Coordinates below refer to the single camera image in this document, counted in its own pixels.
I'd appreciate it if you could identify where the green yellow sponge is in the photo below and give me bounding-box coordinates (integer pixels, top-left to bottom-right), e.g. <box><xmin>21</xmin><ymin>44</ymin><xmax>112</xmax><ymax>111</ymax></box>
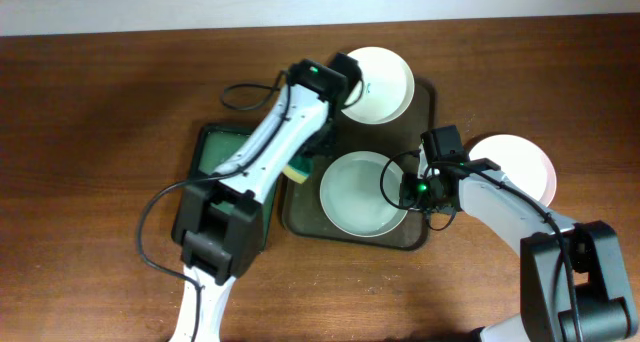
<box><xmin>282</xmin><ymin>155</ymin><xmax>313</xmax><ymax>184</ymax></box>

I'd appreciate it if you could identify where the pale green plate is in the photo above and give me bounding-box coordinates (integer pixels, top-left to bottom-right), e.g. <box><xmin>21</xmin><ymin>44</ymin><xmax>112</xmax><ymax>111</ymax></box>
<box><xmin>319</xmin><ymin>151</ymin><xmax>407</xmax><ymax>238</ymax></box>

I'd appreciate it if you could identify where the white plate top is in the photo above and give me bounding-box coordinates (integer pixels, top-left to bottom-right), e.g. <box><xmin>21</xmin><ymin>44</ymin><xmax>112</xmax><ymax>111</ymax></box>
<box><xmin>342</xmin><ymin>47</ymin><xmax>415</xmax><ymax>125</ymax></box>

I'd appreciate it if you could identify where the white plate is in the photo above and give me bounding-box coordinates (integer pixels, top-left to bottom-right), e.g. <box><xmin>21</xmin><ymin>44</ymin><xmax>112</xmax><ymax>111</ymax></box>
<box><xmin>342</xmin><ymin>47</ymin><xmax>415</xmax><ymax>125</ymax></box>
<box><xmin>469</xmin><ymin>134</ymin><xmax>557</xmax><ymax>206</ymax></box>

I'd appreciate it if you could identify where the white plate bottom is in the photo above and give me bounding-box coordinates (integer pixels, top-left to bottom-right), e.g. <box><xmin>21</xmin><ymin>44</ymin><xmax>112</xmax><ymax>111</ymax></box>
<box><xmin>469</xmin><ymin>134</ymin><xmax>557</xmax><ymax>206</ymax></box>

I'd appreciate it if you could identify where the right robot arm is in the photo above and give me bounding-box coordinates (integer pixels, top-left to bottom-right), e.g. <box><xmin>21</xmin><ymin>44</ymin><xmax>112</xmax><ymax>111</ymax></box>
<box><xmin>399</xmin><ymin>126</ymin><xmax>639</xmax><ymax>342</ymax></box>

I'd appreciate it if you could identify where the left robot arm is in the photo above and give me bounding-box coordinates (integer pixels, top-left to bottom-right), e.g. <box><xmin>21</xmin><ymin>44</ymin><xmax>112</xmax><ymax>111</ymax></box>
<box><xmin>171</xmin><ymin>53</ymin><xmax>362</xmax><ymax>341</ymax></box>

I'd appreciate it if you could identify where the brown serving tray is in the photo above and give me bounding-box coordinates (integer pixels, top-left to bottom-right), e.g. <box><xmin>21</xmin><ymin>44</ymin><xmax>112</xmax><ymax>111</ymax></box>
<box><xmin>281</xmin><ymin>77</ymin><xmax>437</xmax><ymax>251</ymax></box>

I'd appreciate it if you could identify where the dark green water tray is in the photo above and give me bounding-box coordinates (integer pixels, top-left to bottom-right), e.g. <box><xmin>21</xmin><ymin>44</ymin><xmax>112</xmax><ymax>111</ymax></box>
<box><xmin>185</xmin><ymin>123</ymin><xmax>279</xmax><ymax>253</ymax></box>

